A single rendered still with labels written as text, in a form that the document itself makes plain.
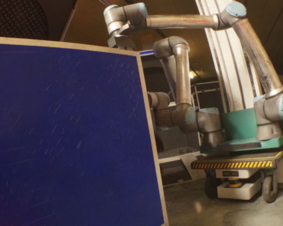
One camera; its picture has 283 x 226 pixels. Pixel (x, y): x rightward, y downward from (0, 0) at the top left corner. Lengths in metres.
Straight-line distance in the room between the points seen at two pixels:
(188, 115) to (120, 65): 0.49
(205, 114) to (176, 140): 2.42
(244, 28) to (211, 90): 5.89
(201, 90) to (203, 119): 5.32
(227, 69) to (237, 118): 0.40
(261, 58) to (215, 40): 0.65
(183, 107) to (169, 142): 2.81
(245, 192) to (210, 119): 0.59
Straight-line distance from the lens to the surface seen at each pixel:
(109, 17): 1.13
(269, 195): 1.45
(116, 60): 0.89
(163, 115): 1.27
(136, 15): 1.15
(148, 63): 3.40
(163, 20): 1.30
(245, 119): 1.65
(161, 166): 3.05
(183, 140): 4.05
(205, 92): 7.01
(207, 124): 1.65
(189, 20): 1.34
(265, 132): 1.42
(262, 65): 1.27
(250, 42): 1.28
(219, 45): 1.85
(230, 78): 1.79
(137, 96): 0.92
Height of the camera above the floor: 0.63
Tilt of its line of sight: 4 degrees up
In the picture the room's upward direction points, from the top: 10 degrees counter-clockwise
